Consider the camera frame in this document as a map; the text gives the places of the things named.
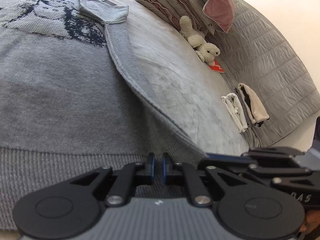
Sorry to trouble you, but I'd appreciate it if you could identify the pink pillow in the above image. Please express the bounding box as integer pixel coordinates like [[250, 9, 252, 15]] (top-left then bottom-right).
[[191, 0, 236, 35]]

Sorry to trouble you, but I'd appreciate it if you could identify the folded cream garment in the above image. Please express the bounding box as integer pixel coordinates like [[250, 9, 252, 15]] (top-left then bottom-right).
[[236, 83, 270, 128]]

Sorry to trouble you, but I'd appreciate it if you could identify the grey quilted headboard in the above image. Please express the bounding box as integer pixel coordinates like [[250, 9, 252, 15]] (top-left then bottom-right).
[[207, 0, 320, 147]]

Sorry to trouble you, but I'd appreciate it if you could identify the folded white cloth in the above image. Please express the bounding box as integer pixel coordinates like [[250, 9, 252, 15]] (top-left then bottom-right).
[[221, 92, 248, 134]]

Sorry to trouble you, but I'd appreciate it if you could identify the red packet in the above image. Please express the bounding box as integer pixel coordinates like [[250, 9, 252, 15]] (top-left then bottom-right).
[[207, 60, 225, 74]]

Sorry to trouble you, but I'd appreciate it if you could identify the person's right hand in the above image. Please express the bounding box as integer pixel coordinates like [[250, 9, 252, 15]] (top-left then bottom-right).
[[300, 209, 320, 233]]

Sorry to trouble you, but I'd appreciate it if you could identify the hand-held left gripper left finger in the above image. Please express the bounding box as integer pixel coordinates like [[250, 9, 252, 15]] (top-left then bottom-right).
[[70, 153, 157, 206]]

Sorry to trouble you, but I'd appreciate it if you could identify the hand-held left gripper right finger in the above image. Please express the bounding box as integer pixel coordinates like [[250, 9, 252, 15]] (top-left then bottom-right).
[[162, 153, 251, 206]]

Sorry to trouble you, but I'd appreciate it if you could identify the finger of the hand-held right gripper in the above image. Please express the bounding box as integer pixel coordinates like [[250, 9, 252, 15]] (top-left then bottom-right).
[[197, 153, 252, 172], [241, 147, 305, 159]]

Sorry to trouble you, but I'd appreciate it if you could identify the white plush toy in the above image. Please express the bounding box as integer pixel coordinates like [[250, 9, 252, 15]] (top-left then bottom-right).
[[179, 16, 221, 67]]

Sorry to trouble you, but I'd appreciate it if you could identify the grey knit sweater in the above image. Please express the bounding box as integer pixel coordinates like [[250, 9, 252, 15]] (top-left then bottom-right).
[[0, 0, 208, 231]]

